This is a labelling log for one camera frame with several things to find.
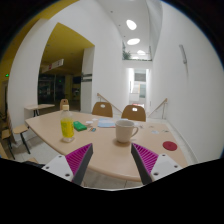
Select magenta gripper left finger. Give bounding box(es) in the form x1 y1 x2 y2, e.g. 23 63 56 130
43 144 93 185

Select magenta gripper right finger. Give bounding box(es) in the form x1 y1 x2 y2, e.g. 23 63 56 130
131 143 182 185

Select red round coaster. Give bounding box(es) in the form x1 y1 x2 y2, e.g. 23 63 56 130
163 141 177 151

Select small white card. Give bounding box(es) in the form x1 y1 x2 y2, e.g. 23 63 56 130
151 130 159 134

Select plastic bottle with yellow label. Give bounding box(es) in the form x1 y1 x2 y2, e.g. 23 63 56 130
60 105 74 142

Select green flat packet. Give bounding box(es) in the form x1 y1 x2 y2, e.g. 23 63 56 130
73 121 87 131

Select beige ceramic mug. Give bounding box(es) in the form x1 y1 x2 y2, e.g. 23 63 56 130
115 120 139 143

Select light blue paper sheets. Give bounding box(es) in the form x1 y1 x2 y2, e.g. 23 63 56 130
98 118 115 128

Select wooden chair right of pair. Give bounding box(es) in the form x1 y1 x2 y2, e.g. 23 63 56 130
121 105 146 122

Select wooden chair of pair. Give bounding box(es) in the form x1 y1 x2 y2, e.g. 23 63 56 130
121 105 146 122
92 102 113 117

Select wooden chair left of pair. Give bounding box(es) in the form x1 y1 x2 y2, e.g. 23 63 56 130
92 102 113 117

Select wooden chair far background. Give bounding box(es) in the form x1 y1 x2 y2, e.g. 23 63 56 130
60 99 69 110

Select right stair handrail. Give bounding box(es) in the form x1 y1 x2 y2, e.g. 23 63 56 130
148 98 168 119

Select stair handrail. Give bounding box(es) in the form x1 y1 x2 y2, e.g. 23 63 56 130
148 98 168 119
97 93 122 114

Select small background table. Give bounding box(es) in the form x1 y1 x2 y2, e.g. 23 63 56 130
25 104 55 117

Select wooden chair at left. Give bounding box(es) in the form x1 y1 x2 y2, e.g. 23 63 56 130
0 113 32 160

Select left stair handrail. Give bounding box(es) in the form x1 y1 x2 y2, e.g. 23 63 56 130
97 93 122 114

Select hanging red white sign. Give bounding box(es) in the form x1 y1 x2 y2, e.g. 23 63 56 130
42 59 64 73

